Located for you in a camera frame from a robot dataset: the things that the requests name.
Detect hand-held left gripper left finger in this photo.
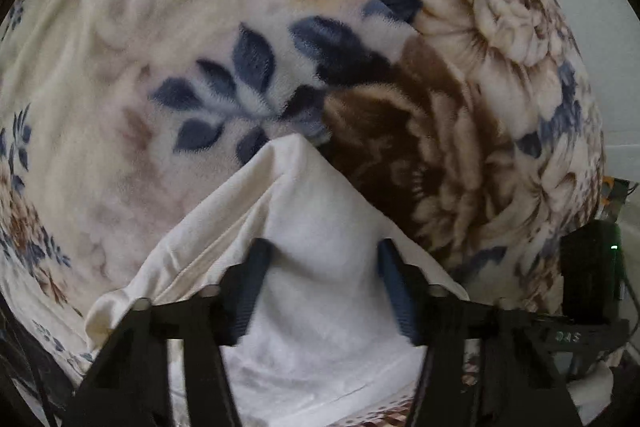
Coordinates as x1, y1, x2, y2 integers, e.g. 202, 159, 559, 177
62, 237, 276, 427

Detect floral blanket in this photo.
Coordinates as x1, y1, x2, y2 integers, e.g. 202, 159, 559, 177
0, 0, 608, 427

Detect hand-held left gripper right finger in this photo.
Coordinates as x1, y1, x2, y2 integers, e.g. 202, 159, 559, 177
376, 237, 584, 427

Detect white pants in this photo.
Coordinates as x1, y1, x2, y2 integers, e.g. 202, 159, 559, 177
85, 134, 471, 427

